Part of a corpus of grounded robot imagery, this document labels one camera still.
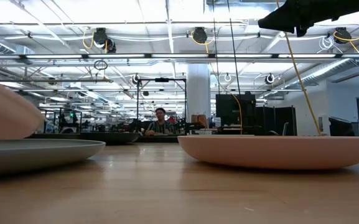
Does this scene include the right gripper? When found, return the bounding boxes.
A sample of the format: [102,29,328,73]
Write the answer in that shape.
[258,0,348,37]

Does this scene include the dark teal plastic plate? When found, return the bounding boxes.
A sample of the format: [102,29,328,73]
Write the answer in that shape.
[26,133,82,140]
[79,132,141,146]

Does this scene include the black partition panels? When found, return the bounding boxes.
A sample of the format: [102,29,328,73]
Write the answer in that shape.
[255,105,297,136]

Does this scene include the black cabinet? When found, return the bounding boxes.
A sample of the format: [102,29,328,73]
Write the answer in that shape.
[215,93,256,135]

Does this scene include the white round pillar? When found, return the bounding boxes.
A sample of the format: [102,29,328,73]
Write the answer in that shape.
[187,63,212,121]

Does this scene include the grey office chair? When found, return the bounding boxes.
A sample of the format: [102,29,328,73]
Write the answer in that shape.
[268,121,290,137]

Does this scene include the person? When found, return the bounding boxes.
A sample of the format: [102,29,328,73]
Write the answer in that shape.
[144,107,175,137]

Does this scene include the long ceiling light bar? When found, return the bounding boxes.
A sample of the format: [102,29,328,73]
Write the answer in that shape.
[0,53,359,60]

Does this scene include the large grey plate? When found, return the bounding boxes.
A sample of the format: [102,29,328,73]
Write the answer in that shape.
[0,138,106,177]

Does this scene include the thin black hanging cable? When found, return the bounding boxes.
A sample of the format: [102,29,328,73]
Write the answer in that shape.
[212,0,221,95]
[227,0,242,96]

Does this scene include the black ceiling cable reel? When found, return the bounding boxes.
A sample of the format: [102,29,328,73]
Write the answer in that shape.
[191,27,208,45]
[92,27,117,54]
[333,27,352,45]

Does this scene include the silver ventilation duct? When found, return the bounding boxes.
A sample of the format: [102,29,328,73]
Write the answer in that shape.
[286,37,359,90]

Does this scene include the yellow hanging cable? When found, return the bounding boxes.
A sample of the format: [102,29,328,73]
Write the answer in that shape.
[228,91,243,135]

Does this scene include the black camera rig frame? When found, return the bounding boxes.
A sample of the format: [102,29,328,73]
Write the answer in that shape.
[136,77,188,129]

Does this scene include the black table frame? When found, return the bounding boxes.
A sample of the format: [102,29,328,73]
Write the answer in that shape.
[137,135,180,144]

